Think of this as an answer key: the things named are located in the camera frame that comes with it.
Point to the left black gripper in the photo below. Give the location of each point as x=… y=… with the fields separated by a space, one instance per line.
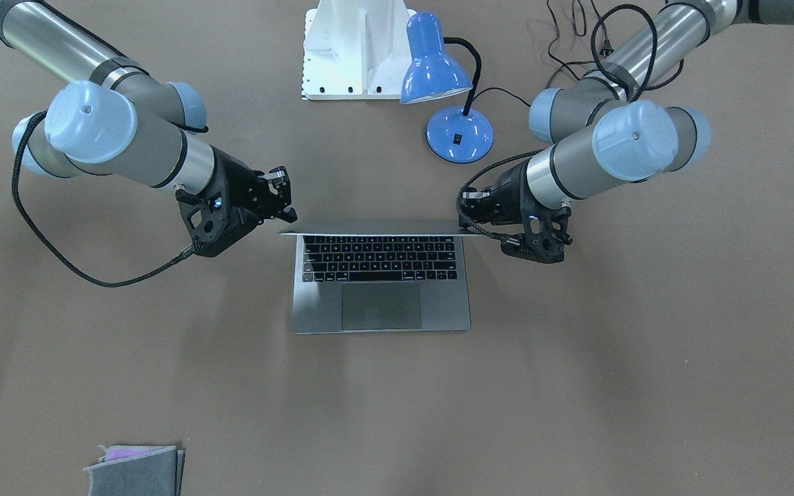
x=509 y=194

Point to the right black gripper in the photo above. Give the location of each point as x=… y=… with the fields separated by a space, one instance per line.
x=238 y=180

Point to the grey laptop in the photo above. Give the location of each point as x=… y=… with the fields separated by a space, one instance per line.
x=359 y=276

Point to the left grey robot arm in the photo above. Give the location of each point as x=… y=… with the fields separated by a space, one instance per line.
x=601 y=133

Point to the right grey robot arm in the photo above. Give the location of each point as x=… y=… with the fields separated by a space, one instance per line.
x=113 y=118

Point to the blue desk lamp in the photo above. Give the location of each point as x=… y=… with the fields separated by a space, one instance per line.
x=458 y=133

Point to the folded grey purple cloth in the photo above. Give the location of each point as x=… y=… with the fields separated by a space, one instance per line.
x=137 y=470

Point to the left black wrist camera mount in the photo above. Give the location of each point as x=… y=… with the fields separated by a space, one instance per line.
x=544 y=237

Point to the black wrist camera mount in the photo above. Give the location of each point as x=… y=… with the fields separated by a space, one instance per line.
x=213 y=222
x=544 y=237

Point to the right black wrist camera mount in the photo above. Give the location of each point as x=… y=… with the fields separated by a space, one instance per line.
x=213 y=222

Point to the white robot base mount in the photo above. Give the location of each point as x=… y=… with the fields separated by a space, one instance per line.
x=355 y=50

